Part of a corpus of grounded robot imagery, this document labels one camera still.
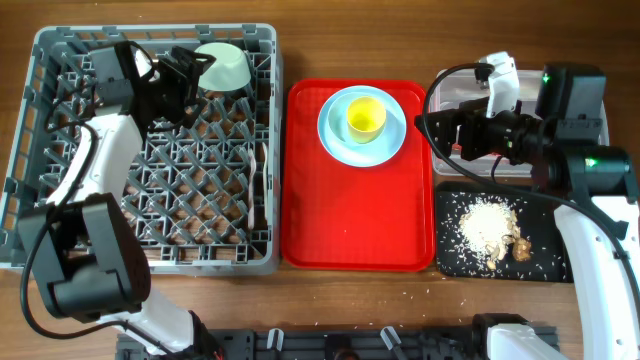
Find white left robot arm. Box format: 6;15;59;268
16;41;224;359

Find white plastic fork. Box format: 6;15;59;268
247;148;257;230

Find light blue plate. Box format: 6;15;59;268
317;85;407;168

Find rice and food scraps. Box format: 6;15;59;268
454;197;532;272

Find mint green bowl on plate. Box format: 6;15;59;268
326;90;406;152

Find clear plastic bin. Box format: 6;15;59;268
429;68;611;179

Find black waste tray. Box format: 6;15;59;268
435;181;573;283

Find grey dishwasher rack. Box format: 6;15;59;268
1;23;284;276

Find red plastic tray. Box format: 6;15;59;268
280;78;435;272

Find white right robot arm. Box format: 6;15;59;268
415;52;639;359

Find yellow plastic cup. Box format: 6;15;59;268
347;96;387;144

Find mint green food bowl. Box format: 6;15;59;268
195;42;251;92

